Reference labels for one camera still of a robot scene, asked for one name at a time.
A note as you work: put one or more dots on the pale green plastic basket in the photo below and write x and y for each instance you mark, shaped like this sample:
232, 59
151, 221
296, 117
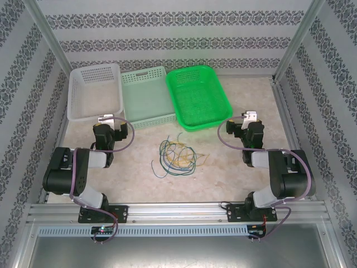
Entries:
147, 97

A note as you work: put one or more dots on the white plastic basket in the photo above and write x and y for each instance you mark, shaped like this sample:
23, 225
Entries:
94, 97

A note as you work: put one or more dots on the bright green plastic basket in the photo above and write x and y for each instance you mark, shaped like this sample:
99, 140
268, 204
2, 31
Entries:
198, 97

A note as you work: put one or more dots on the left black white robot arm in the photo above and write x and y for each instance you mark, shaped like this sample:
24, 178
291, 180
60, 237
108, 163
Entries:
64, 178

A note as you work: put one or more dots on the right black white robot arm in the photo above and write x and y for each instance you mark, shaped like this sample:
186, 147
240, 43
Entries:
293, 178

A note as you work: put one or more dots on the left circuit board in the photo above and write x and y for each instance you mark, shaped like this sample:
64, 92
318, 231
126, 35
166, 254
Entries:
103, 230

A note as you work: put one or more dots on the circuit board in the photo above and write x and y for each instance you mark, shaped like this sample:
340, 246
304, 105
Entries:
256, 230
103, 230

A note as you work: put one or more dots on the right circuit board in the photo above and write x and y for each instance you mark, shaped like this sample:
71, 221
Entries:
256, 230

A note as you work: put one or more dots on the grey metal sheet panel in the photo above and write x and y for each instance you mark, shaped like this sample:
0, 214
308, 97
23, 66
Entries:
178, 254

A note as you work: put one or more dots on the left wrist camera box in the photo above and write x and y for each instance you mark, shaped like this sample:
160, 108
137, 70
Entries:
107, 117

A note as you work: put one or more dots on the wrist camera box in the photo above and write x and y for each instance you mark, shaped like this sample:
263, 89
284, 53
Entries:
249, 115
107, 117

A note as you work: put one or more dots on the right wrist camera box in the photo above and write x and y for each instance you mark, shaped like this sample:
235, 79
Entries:
249, 115

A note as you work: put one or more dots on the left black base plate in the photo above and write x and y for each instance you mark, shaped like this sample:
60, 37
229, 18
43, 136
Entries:
122, 213

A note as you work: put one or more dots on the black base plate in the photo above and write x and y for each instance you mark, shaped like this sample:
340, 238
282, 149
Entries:
122, 213
234, 213

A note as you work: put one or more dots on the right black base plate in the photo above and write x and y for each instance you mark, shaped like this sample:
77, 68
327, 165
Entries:
234, 213

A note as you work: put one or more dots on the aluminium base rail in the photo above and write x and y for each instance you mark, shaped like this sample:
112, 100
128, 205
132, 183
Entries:
173, 212

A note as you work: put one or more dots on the right aluminium frame post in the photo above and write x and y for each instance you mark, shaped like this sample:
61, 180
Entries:
297, 42

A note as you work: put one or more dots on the aluminium frame post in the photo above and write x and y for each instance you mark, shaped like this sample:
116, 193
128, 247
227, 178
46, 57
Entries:
53, 42
297, 42

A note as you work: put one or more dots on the left aluminium frame post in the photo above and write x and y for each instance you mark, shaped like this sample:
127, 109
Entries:
53, 42

